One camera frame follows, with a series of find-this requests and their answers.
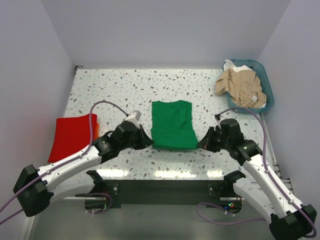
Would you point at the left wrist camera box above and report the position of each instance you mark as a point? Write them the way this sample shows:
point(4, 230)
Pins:
point(134, 117)

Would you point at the green polo shirt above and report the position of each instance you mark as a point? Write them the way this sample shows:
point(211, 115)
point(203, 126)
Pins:
point(172, 127)

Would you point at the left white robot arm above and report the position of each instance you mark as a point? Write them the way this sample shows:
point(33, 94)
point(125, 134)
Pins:
point(37, 188)

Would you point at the teal plastic basket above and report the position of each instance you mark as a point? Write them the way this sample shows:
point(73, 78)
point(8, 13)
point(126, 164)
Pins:
point(264, 82)

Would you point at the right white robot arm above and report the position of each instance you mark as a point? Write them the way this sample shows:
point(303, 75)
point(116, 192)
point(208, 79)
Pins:
point(288, 218)

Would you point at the red folded t shirt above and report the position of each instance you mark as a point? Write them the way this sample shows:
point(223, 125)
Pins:
point(71, 135)

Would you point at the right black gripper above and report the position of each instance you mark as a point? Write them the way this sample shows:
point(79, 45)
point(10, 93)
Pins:
point(206, 142)

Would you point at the white crumpled shirt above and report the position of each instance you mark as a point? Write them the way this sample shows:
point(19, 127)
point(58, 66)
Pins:
point(235, 65)

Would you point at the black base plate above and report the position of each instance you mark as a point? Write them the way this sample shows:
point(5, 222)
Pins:
point(161, 192)

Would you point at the beige crumpled shirt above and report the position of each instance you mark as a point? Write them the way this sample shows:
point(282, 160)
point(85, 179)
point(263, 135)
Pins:
point(240, 87)

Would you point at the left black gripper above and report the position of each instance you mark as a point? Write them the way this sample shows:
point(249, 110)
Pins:
point(144, 141)

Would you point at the orange folded t shirt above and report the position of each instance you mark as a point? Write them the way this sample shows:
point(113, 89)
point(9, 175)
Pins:
point(96, 131)

